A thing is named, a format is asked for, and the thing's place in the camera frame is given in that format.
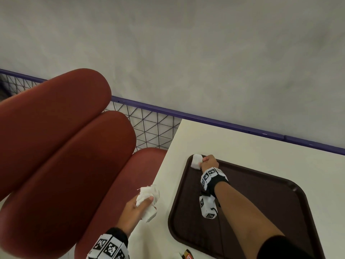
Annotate purple mesh railing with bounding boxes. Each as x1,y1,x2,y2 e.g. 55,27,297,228
0,68,345,156

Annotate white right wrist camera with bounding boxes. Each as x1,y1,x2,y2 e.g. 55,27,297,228
199,195,218,220

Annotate person's black shirt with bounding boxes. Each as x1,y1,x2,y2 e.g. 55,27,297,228
256,234,317,259

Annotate white square sachet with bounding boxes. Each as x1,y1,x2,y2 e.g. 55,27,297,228
190,153,203,169

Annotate brown plastic tray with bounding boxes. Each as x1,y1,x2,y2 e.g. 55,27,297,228
167,154,326,259

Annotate person's right hand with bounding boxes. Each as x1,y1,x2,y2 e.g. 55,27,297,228
200,154,219,173

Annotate person's left hand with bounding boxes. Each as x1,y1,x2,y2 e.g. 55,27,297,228
116,196,155,237

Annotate handful of white sachets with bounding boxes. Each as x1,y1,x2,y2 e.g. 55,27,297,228
135,185,160,223

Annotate red padded chair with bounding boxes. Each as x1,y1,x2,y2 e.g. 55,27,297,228
0,68,168,259

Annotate person's right forearm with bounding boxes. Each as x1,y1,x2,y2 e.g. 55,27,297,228
213,181,286,259

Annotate right wristband with marker tags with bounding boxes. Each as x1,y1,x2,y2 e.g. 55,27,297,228
200,167,230,199

